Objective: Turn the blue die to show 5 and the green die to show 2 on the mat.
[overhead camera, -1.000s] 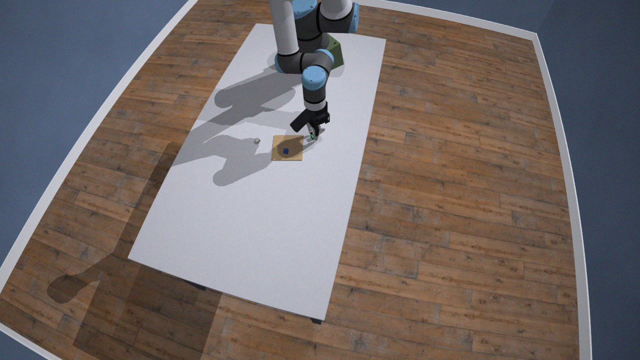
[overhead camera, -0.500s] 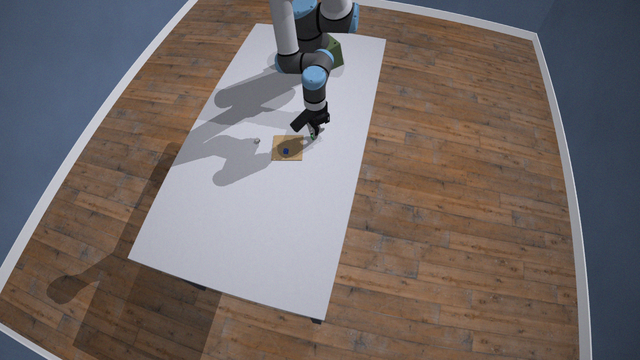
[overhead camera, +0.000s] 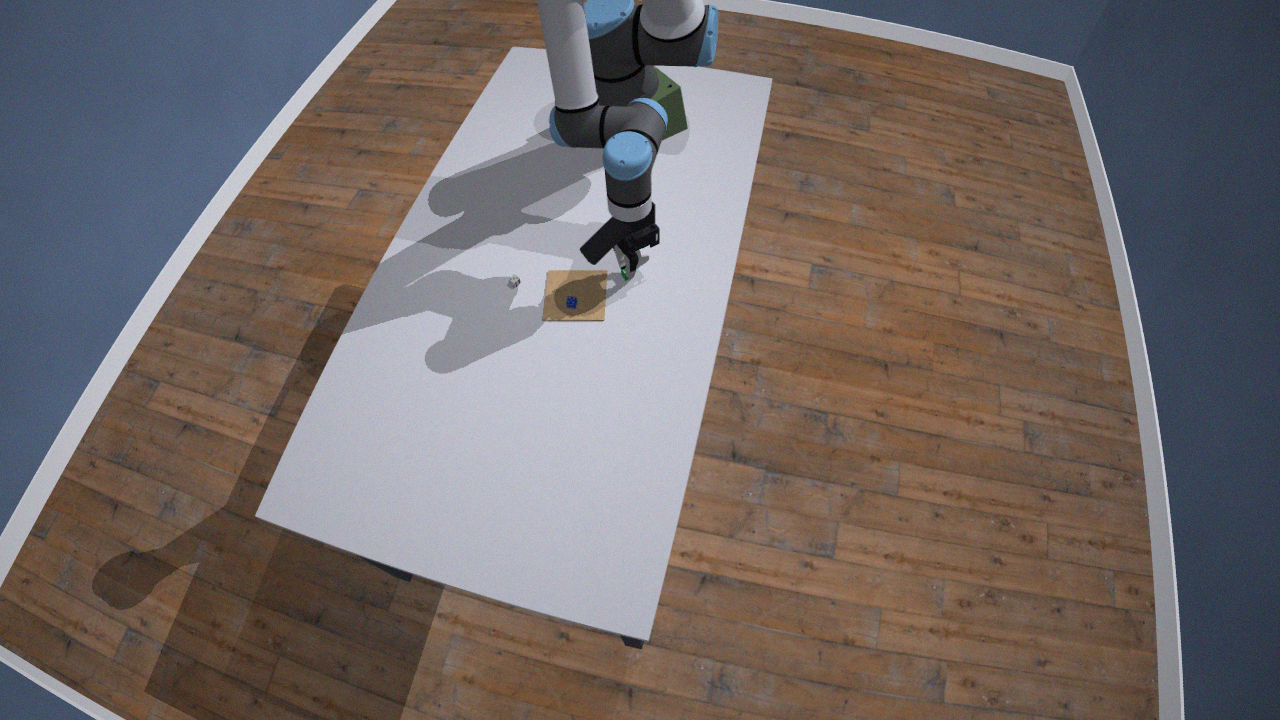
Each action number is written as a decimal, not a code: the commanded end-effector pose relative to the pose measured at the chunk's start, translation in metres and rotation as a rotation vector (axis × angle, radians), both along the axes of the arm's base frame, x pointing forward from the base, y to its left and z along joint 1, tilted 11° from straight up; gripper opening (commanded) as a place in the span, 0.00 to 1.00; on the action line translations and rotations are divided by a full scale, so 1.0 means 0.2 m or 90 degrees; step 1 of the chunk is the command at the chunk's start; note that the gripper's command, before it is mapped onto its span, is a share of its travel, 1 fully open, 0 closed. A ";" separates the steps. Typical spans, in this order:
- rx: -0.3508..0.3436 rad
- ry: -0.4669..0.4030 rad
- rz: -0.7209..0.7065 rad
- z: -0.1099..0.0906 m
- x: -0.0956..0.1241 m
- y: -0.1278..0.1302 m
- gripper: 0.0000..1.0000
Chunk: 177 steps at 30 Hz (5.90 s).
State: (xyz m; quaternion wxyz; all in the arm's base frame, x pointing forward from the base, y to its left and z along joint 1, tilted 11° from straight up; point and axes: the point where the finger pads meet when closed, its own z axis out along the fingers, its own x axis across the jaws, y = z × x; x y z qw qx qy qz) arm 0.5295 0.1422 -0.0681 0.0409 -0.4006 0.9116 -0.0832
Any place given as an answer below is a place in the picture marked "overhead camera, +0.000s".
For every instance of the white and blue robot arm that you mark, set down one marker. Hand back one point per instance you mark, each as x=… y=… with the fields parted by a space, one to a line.
x=623 y=40

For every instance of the tan mat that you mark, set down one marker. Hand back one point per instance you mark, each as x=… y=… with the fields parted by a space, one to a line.
x=588 y=286

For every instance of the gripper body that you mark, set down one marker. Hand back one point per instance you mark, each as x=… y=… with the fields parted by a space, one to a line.
x=641 y=234

